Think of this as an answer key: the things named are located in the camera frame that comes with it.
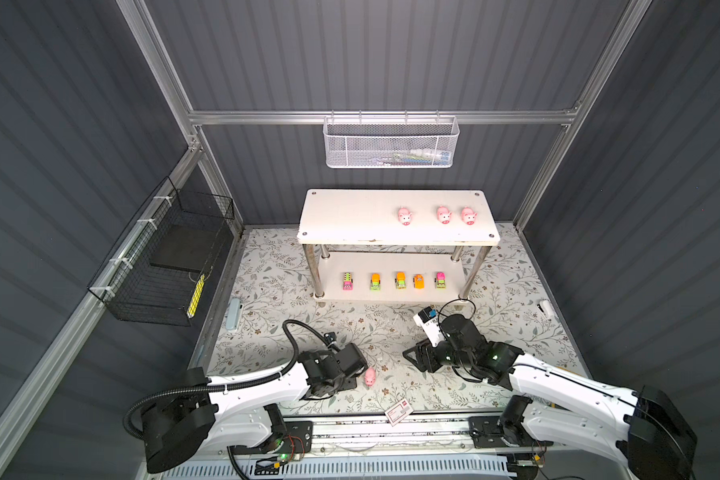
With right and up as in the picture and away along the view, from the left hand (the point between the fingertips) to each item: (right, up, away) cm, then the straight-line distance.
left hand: (350, 379), depth 82 cm
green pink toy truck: (+28, +26, +11) cm, 40 cm away
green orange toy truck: (+7, +26, +11) cm, 29 cm away
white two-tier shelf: (+14, +38, +33) cm, 52 cm away
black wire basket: (-48, +31, -10) cm, 57 cm away
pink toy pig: (+6, +1, 0) cm, 6 cm away
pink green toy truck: (-1, +26, +11) cm, 28 cm away
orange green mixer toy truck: (+16, +26, +12) cm, 33 cm away
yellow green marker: (-35, +25, -14) cm, 45 cm away
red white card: (+13, -6, -5) cm, 15 cm away
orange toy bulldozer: (+21, +26, +12) cm, 36 cm away
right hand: (+17, +8, -3) cm, 19 cm away
